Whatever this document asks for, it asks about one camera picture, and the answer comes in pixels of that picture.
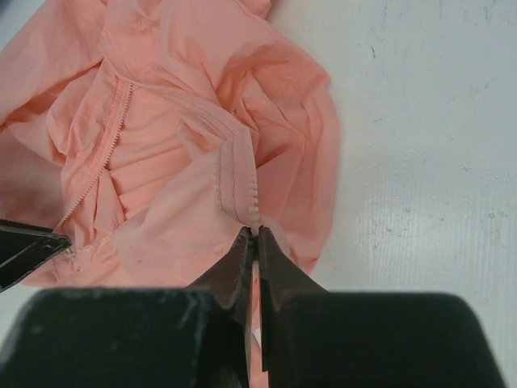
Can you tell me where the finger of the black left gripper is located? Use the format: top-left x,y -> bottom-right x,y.
1,220 -> 72,292

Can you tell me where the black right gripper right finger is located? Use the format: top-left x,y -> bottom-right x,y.
257,227 -> 504,387

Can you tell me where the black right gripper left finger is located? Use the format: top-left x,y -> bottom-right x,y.
1,228 -> 253,387

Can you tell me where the salmon pink hooded jacket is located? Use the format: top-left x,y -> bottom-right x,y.
0,0 -> 341,388

